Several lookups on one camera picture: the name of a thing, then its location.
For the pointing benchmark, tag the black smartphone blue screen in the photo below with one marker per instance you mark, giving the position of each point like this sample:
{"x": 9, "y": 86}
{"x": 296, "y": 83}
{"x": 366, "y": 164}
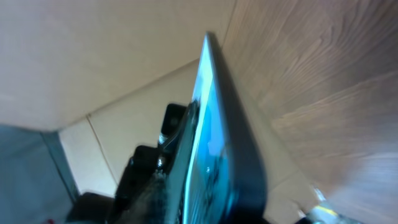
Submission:
{"x": 217, "y": 175}

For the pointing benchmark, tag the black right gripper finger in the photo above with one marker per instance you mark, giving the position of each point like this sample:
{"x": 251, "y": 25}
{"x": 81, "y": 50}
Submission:
{"x": 154, "y": 204}

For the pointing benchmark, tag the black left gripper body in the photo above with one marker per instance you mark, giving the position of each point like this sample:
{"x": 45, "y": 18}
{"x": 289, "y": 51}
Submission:
{"x": 147, "y": 160}

